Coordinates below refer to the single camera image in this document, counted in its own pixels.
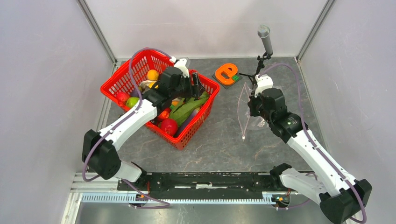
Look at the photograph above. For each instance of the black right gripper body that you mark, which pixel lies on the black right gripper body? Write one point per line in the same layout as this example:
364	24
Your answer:
256	108

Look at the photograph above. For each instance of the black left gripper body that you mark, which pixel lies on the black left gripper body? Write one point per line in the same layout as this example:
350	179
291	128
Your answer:
184	89

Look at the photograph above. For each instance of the clear dotted zip bag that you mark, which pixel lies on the clear dotted zip bag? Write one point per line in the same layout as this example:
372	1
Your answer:
246	121

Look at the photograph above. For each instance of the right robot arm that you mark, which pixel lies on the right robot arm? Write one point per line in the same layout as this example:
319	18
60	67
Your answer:
338	193

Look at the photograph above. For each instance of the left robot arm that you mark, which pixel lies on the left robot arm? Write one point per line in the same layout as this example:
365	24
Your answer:
100	148

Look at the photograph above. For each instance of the orange yellow round fruit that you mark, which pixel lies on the orange yellow round fruit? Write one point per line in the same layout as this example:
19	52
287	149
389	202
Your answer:
152	75

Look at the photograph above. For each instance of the red plastic shopping basket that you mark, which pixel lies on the red plastic shopping basket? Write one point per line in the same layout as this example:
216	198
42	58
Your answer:
134	71

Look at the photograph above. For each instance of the green toy leafy vegetable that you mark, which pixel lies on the green toy leafy vegetable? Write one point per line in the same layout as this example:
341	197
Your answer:
181	113

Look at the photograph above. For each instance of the white toy garlic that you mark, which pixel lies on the white toy garlic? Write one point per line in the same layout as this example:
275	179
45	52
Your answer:
147	84

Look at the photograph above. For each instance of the orange letter e block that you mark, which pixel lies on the orange letter e block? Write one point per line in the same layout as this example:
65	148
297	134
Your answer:
227	74

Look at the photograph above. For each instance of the purple toy eggplant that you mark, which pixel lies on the purple toy eggplant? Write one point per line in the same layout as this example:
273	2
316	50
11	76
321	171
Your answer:
186	122

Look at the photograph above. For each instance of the red toy apple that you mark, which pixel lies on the red toy apple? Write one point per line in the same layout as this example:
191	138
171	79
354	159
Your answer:
169	126

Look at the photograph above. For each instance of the green toy apple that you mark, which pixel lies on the green toy apple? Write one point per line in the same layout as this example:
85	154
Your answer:
131	102

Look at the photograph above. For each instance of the black microphone tripod stand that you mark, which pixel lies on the black microphone tripod stand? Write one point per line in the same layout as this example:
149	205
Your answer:
260	66

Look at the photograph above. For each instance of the red strawberry toy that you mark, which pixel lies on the red strawberry toy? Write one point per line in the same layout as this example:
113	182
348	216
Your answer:
121	98

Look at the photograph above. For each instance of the grey microphone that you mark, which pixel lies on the grey microphone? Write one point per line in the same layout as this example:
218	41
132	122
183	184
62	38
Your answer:
263	32

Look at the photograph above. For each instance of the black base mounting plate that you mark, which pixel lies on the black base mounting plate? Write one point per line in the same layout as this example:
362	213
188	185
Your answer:
208	185

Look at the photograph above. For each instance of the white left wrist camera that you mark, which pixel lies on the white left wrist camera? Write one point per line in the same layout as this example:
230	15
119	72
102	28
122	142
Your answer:
181	64

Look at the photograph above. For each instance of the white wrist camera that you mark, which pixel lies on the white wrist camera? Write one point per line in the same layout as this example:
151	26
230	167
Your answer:
262	82
181	64

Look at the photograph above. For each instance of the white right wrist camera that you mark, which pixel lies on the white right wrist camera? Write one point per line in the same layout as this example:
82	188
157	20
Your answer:
262	82

